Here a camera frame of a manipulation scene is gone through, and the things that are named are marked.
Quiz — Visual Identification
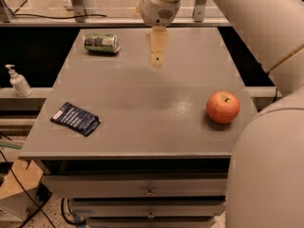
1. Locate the white pump dispenser bottle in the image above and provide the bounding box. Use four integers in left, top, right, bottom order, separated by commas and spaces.
6, 65, 32, 97

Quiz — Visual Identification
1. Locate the grey drawer cabinet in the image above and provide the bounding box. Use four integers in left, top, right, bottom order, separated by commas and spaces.
18, 28, 259, 228

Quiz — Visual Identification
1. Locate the black floor cable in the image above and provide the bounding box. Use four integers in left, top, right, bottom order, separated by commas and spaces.
0, 149, 58, 228

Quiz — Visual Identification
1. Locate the red apple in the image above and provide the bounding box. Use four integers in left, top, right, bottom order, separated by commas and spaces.
206, 91, 240, 124

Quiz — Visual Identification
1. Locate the cardboard box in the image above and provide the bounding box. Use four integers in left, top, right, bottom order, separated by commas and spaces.
0, 160, 43, 221

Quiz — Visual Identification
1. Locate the dark blue snack packet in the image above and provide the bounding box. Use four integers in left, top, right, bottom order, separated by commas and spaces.
50, 102, 101, 137

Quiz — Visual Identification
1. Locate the left metal bracket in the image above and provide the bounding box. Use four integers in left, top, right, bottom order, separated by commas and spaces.
71, 0, 86, 23

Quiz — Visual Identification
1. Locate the black cable on shelf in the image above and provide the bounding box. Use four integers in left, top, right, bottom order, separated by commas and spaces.
12, 12, 108, 20

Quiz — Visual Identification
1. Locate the metal bracket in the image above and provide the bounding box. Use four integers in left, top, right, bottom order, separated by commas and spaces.
193, 0, 207, 22
71, 0, 86, 23

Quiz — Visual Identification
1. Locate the right metal bracket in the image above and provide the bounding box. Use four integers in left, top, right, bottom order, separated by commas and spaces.
193, 0, 207, 22

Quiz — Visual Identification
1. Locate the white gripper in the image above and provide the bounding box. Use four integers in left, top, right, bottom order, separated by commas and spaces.
139, 0, 181, 67

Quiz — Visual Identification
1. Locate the green soda can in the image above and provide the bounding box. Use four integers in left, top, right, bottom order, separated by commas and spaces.
84, 33, 121, 54

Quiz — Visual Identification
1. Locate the middle grey drawer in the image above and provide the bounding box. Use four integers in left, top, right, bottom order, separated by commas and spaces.
70, 199, 225, 219

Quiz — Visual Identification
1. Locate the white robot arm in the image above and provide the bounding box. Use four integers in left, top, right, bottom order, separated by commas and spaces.
213, 0, 304, 228

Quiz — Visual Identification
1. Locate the top grey drawer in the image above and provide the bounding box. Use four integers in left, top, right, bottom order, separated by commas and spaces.
43, 174, 227, 199

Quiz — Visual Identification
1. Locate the grey drawer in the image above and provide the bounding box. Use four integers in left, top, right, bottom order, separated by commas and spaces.
87, 218, 215, 228
43, 174, 227, 199
70, 199, 225, 219

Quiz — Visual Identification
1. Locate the bottom grey drawer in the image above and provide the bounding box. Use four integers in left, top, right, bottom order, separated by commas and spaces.
87, 218, 215, 228

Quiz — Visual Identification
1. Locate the long grey shelf rail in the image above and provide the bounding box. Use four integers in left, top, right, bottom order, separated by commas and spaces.
0, 15, 231, 29

